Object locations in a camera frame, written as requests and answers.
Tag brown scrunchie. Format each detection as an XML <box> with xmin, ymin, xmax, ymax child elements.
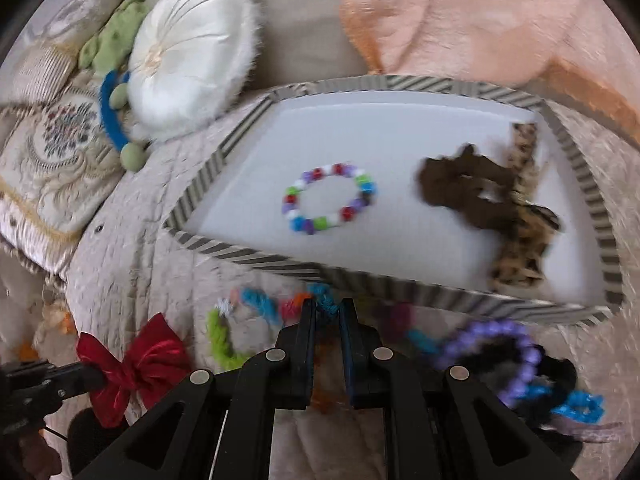
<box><xmin>414</xmin><ymin>143</ymin><xmax>526</xmax><ymax>233</ymax></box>

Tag green and blue plush toy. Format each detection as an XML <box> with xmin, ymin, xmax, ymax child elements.
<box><xmin>77</xmin><ymin>0</ymin><xmax>153</xmax><ymax>171</ymax></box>

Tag purple bead bracelet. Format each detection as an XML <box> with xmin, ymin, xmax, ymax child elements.
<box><xmin>434</xmin><ymin>319</ymin><xmax>543</xmax><ymax>408</ymax></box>

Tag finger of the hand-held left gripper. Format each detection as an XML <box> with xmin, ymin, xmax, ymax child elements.
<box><xmin>42</xmin><ymin>362</ymin><xmax>107</xmax><ymax>401</ymax></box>

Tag leopard print hair bow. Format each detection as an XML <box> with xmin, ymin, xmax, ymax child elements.
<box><xmin>487</xmin><ymin>122</ymin><xmax>563</xmax><ymax>293</ymax></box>

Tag floral embroidered pillow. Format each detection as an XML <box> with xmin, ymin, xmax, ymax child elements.
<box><xmin>0</xmin><ymin>67</ymin><xmax>146</xmax><ymax>276</ymax></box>

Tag striped rectangular tray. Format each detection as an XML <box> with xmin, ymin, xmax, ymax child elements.
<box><xmin>161</xmin><ymin>75</ymin><xmax>625</xmax><ymax>328</ymax></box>

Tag beige padded headboard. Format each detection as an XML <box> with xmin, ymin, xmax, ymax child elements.
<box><xmin>145</xmin><ymin>0</ymin><xmax>381</xmax><ymax>106</ymax></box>

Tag red velvet hair bow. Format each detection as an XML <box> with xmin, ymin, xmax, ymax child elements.
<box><xmin>75</xmin><ymin>312</ymin><xmax>193</xmax><ymax>428</ymax></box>

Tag blue bead bracelet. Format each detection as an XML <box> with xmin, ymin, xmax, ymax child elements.
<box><xmin>520</xmin><ymin>385</ymin><xmax>606</xmax><ymax>426</ymax></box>

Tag white round satin cushion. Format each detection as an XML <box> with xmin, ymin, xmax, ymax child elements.
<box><xmin>126</xmin><ymin>0</ymin><xmax>263</xmax><ymax>143</ymax></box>

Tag peach fringed blanket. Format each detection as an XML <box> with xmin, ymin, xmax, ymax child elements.
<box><xmin>320</xmin><ymin>0</ymin><xmax>640</xmax><ymax>151</ymax></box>

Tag cream and orange tassel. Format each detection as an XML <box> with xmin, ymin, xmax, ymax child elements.
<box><xmin>30</xmin><ymin>292</ymin><xmax>78</xmax><ymax>341</ymax></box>

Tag striped floral bolster pillow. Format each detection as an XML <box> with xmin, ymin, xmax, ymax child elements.
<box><xmin>2</xmin><ymin>0</ymin><xmax>151</xmax><ymax>106</ymax></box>

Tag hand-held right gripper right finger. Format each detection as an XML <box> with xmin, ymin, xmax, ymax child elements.
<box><xmin>340</xmin><ymin>299</ymin><xmax>576</xmax><ymax>480</ymax></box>

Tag rainbow heart bead bracelet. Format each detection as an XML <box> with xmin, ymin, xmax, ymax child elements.
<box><xmin>206</xmin><ymin>282</ymin><xmax>346</xmax><ymax>413</ymax></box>

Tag multicolour bead bracelet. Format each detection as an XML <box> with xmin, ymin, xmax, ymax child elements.
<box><xmin>281</xmin><ymin>162</ymin><xmax>378</xmax><ymax>235</ymax></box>

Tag small colourful bead bracelet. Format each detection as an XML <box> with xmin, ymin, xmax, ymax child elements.
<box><xmin>375</xmin><ymin>302</ymin><xmax>451</xmax><ymax>361</ymax></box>

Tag black scrunchie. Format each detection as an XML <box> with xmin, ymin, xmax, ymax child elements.
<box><xmin>465</xmin><ymin>337</ymin><xmax>581</xmax><ymax>431</ymax></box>

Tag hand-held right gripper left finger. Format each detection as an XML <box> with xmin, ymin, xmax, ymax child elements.
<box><xmin>75</xmin><ymin>299</ymin><xmax>318</xmax><ymax>480</ymax></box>

